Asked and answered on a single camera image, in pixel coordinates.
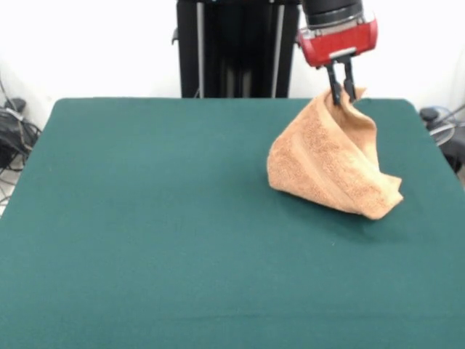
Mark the tan terry towel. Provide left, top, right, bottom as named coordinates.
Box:
left=267, top=86, right=405, bottom=222

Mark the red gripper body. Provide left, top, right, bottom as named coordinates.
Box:
left=296, top=16, right=379, bottom=72

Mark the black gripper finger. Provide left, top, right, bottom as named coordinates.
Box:
left=325, top=61, right=343, bottom=108
left=342, top=57, right=357, bottom=103

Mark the dark green table cloth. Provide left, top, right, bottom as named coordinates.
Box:
left=0, top=97, right=465, bottom=349

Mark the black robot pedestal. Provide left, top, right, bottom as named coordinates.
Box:
left=171, top=0, right=306, bottom=100

